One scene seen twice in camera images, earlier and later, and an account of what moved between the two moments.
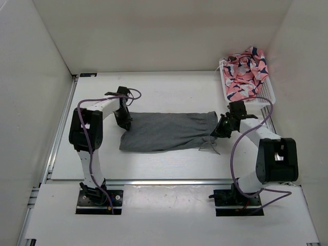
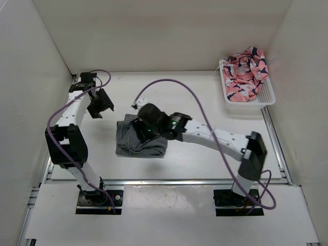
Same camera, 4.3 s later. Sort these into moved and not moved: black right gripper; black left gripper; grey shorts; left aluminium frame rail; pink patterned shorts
Moved: black right gripper; black left gripper; grey shorts
Not moved: left aluminium frame rail; pink patterned shorts
